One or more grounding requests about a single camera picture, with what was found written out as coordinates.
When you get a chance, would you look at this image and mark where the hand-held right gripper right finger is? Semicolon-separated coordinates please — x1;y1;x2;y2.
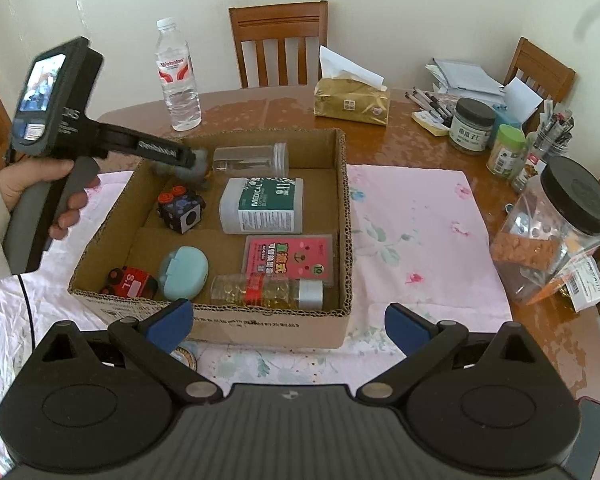
358;302;546;405

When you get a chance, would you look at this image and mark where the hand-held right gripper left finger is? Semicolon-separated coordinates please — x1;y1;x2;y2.
37;298;220;406

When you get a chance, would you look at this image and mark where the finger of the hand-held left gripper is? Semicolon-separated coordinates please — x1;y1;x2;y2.
137;135;197;172

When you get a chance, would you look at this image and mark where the grey plush toy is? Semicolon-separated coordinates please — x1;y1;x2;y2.
155;147;216;191

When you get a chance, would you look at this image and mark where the teal round case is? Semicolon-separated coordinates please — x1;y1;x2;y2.
158;246;210;303

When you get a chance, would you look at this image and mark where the red toy car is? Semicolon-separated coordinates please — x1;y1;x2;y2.
100;266;160;300

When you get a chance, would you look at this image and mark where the cardboard box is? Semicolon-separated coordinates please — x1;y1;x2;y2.
67;127;355;350

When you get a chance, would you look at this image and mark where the clear bottle of gold capsules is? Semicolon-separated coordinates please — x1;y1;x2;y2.
210;274;326;311

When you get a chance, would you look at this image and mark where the white green label box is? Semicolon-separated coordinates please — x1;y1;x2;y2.
219;176;303;235

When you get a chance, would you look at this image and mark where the pink card pack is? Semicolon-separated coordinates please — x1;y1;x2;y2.
244;234;335;288

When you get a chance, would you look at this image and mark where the person's left hand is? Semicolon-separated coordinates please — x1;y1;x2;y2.
0;159;102;242

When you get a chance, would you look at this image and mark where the round gold-rimmed tin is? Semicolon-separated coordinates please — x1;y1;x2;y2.
172;345;198;372

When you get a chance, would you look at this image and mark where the clear plastic water bottle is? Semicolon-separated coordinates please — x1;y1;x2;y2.
154;17;202;132

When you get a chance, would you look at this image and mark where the black red fidget cube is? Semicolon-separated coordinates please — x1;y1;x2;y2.
156;186;207;236

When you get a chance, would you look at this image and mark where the clear plastic jar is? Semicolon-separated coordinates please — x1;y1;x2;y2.
212;142;290;178

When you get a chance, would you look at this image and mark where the pink floral cloth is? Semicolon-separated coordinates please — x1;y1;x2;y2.
0;162;513;476

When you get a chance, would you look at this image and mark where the orange packet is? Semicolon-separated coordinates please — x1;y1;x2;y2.
525;280;571;306

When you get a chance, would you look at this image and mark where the large plastic jar black lid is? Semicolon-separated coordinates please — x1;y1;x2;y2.
490;156;600;308

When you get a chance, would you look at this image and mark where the wooden chair back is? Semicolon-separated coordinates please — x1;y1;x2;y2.
228;1;329;90

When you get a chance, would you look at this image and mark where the white carton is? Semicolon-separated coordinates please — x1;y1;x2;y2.
562;260;600;313

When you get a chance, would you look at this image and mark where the gold tissue pack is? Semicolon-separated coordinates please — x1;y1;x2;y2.
313;45;392;126

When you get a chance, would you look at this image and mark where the green lid jar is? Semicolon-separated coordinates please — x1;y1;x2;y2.
486;124;527;180

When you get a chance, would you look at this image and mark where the yellow sticky note pad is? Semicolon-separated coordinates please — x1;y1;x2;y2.
412;110;451;137

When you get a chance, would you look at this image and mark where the glass jar dark lid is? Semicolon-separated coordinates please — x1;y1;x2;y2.
448;98;497;156

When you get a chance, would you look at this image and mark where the bunch of black pens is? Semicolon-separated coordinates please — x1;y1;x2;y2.
405;86;453;128

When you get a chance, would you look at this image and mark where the pen holder with pens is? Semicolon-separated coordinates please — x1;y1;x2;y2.
527;100;576;161

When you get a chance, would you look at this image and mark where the stack of white papers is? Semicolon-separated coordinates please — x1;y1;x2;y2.
426;58;506;106

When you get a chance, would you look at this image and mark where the wooden slat-back chair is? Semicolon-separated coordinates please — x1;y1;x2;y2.
502;36;577;111

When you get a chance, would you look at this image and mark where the black cable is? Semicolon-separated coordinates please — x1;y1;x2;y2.
0;274;37;423

